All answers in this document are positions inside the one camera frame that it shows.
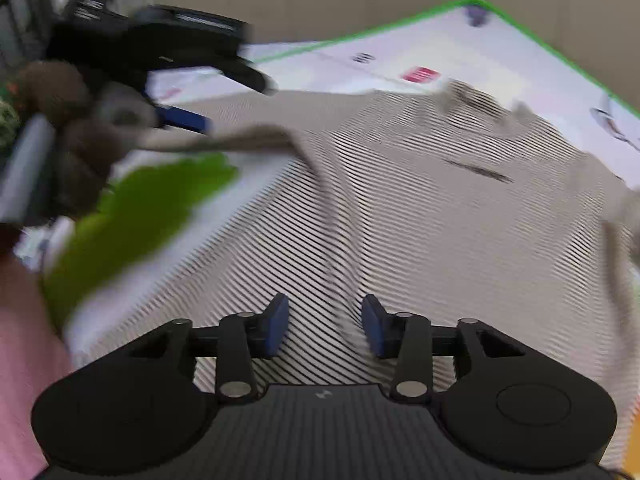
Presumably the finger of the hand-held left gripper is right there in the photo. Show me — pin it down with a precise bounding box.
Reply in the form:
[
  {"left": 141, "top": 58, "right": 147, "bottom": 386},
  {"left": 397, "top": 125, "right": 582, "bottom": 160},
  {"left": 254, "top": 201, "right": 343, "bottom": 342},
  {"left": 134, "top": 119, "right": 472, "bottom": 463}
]
[
  {"left": 219, "top": 56, "right": 279, "bottom": 96},
  {"left": 96, "top": 87, "right": 213, "bottom": 136}
]

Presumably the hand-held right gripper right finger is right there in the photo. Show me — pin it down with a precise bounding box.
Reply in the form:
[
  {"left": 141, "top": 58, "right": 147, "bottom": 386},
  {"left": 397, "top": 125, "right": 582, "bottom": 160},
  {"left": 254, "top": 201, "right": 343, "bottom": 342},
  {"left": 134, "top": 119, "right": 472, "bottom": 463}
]
[{"left": 361, "top": 294, "right": 526, "bottom": 403}]

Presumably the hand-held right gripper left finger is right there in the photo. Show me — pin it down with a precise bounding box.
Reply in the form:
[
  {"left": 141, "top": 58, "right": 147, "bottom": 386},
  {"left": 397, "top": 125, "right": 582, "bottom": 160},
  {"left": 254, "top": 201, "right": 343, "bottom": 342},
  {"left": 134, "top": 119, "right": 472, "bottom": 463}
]
[{"left": 129, "top": 293, "right": 290, "bottom": 405}]

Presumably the beige black striped shirt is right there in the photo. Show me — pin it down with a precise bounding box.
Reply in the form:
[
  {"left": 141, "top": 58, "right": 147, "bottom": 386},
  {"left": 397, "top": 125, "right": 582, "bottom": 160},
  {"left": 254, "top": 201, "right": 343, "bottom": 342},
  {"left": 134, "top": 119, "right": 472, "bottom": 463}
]
[{"left": 70, "top": 79, "right": 640, "bottom": 471}]

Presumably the person's left hand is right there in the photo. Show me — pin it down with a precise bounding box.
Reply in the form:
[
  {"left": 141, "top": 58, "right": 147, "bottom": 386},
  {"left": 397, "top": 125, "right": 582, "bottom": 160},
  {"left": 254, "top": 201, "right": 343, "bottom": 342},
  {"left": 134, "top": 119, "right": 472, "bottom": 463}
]
[{"left": 14, "top": 60, "right": 128, "bottom": 211}]

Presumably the white green-edged play mat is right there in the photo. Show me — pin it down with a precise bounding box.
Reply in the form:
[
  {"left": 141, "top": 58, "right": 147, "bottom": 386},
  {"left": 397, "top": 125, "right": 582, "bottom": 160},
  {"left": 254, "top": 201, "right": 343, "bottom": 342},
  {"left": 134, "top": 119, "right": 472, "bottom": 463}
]
[{"left": 12, "top": 0, "right": 640, "bottom": 361}]

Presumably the person's pink clothing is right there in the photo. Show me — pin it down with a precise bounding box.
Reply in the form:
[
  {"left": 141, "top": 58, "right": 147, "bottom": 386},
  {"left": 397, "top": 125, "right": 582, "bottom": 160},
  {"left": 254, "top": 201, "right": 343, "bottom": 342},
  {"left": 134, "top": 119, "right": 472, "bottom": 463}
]
[{"left": 0, "top": 252, "right": 76, "bottom": 480}]

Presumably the grey furniture frame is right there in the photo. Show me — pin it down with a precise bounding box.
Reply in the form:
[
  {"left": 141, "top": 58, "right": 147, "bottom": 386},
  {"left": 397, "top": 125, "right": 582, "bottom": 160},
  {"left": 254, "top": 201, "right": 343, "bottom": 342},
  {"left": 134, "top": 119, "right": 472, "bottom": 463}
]
[{"left": 0, "top": 0, "right": 56, "bottom": 68}]

